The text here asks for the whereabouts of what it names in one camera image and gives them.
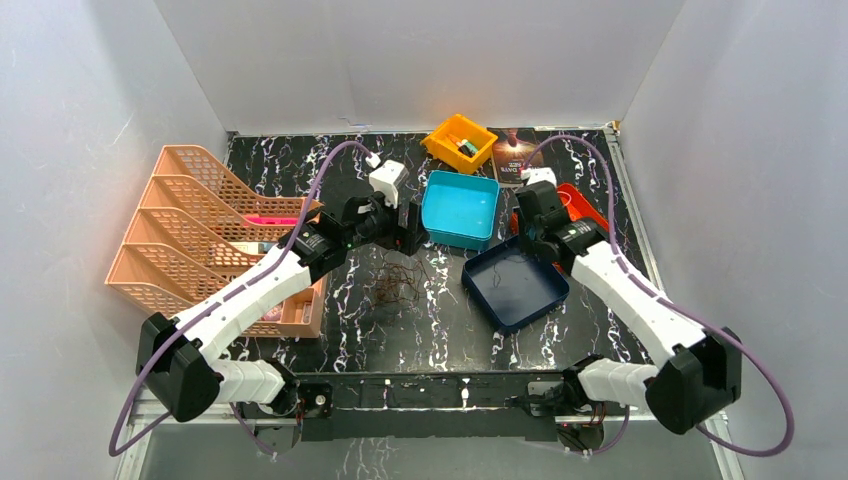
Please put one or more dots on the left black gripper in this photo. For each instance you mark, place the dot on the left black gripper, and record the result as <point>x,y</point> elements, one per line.
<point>411,225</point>

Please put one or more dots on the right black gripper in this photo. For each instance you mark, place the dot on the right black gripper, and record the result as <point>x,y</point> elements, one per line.
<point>521,226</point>

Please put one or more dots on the orange square tray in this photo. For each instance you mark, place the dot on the orange square tray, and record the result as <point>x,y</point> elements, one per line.
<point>583,205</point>

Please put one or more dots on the cyan square tray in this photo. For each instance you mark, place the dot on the cyan square tray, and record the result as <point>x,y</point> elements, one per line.
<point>459,210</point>

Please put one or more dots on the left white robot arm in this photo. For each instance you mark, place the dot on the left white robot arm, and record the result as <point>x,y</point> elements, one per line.
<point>179,358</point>

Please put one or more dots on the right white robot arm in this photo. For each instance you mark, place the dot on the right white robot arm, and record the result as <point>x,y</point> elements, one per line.
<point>693,373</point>

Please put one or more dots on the navy square tray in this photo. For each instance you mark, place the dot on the navy square tray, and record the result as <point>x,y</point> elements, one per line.
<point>511,289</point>

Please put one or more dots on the dark paperback book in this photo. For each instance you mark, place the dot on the dark paperback book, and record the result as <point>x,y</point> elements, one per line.
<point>510,151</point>

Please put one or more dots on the yellow plastic bin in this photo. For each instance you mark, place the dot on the yellow plastic bin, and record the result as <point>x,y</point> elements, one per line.
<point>441,148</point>

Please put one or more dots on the red pen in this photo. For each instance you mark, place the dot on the red pen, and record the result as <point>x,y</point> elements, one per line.
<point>455,140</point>

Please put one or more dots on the peach compartment organizer tray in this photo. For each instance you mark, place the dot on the peach compartment organizer tray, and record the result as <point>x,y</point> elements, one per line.
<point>299,316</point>

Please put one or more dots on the peach mesh file rack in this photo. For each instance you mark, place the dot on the peach mesh file rack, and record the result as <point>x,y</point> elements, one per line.
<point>188,237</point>

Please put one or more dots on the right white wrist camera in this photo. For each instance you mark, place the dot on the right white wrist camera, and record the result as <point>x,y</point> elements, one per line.
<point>538,175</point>

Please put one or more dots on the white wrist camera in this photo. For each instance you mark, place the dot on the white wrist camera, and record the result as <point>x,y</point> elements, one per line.
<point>538,175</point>
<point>387,177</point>

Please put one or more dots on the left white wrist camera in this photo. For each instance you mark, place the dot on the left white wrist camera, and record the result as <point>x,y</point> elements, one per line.
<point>387,177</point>

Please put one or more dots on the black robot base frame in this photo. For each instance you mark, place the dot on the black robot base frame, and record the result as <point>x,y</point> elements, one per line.
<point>541,406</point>

